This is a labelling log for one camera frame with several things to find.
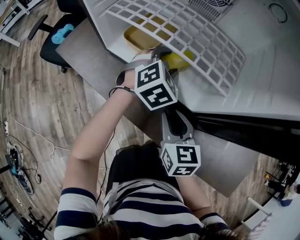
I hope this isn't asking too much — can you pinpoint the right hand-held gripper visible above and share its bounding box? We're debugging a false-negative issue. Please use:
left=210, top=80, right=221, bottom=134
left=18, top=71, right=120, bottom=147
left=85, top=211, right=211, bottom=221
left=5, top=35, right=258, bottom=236
left=160, top=109, right=201, bottom=178

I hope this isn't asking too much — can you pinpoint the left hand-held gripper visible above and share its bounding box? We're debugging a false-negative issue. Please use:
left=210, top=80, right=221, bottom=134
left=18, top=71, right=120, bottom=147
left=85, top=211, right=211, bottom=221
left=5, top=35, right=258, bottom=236
left=135, top=45, right=180, bottom=111

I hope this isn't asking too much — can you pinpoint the yellow corn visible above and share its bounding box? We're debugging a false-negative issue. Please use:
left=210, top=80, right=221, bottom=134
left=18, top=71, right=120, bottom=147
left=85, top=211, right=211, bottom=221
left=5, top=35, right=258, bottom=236
left=166, top=51, right=195, bottom=70

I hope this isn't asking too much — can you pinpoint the person's left forearm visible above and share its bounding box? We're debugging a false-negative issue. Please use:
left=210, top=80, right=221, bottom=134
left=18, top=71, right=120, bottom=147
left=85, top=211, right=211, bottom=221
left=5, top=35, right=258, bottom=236
left=62, top=69, right=137, bottom=202

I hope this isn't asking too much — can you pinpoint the person's right forearm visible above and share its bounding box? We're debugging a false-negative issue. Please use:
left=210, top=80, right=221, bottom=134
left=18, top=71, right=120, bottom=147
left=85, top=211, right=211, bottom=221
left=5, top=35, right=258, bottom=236
left=178, top=174, right=212, bottom=211

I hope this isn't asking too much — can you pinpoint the yellow wooden tray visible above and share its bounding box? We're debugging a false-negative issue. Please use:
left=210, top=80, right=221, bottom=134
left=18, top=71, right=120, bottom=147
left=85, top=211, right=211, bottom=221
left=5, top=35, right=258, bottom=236
left=123, top=13, right=179, bottom=51

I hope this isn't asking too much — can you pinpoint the black skirt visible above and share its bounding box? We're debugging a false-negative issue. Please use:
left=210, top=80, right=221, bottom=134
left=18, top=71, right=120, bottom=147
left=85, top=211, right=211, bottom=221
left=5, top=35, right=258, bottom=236
left=105, top=141, right=181, bottom=195

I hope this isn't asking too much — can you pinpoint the striped shirt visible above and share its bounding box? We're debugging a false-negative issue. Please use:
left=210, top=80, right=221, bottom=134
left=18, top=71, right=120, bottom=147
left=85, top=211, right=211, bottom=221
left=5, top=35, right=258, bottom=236
left=53, top=180, right=232, bottom=240

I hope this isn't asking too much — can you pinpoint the white rack table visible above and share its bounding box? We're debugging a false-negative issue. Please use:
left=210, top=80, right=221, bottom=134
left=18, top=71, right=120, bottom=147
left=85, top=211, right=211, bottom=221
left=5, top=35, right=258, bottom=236
left=240, top=196, right=300, bottom=240

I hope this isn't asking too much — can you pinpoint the light blue plastic object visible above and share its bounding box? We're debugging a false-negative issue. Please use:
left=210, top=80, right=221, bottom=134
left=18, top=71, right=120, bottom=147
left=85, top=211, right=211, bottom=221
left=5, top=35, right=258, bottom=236
left=52, top=23, right=75, bottom=44

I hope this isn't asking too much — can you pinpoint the black office chair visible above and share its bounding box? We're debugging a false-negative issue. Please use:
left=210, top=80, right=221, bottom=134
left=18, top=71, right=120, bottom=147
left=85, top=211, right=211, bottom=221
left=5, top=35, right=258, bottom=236
left=27, top=0, right=88, bottom=74

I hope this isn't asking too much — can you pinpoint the black tripod stand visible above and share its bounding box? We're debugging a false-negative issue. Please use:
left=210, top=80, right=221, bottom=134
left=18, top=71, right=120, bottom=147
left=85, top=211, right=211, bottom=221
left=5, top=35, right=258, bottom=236
left=0, top=196, right=58, bottom=240

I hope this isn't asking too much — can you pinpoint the floor device with blue part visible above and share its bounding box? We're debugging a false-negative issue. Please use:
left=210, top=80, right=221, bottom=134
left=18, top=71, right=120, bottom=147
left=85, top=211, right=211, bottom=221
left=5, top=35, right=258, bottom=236
left=6, top=142, right=25, bottom=177

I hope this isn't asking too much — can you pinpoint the white wire fridge shelf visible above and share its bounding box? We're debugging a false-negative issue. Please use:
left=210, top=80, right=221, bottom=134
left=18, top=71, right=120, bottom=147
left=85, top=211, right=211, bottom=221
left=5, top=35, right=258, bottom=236
left=98, top=0, right=247, bottom=98

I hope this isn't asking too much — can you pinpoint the grey wrist strap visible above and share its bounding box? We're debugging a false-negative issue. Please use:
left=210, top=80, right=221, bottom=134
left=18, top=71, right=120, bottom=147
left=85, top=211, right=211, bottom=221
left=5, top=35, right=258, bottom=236
left=115, top=59, right=150, bottom=85

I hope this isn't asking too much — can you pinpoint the thin black cable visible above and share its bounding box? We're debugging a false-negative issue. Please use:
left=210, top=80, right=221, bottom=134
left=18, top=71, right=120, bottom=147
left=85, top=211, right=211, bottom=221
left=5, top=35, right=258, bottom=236
left=96, top=86, right=137, bottom=205

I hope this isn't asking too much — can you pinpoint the black equipment with cables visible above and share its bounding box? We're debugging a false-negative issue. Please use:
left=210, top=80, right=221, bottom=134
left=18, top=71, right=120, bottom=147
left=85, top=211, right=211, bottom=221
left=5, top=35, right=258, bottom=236
left=264, top=161, right=300, bottom=201

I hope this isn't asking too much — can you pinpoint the white floor cable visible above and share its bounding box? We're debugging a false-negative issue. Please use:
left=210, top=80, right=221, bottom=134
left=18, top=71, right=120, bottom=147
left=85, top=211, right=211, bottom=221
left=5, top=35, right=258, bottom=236
left=4, top=116, right=71, bottom=160

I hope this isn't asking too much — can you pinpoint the white desk frame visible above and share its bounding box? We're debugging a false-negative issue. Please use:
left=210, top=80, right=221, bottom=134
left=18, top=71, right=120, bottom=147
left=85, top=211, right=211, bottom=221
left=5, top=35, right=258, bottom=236
left=0, top=0, right=45, bottom=48

